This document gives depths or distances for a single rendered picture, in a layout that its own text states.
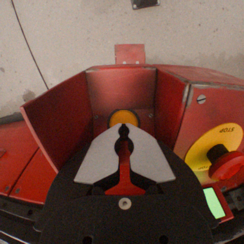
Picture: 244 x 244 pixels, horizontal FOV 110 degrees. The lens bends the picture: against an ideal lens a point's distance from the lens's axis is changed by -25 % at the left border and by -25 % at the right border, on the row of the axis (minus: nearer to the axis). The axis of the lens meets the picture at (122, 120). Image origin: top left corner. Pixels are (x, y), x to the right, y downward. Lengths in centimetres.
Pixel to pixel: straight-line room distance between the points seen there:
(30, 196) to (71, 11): 98
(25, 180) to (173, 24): 112
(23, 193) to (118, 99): 42
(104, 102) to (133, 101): 4
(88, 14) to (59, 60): 37
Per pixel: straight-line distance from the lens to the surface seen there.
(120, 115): 15
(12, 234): 44
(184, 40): 96
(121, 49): 84
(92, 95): 16
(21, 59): 117
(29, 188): 47
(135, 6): 88
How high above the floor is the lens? 85
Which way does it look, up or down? 57 degrees down
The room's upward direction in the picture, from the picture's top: 180 degrees clockwise
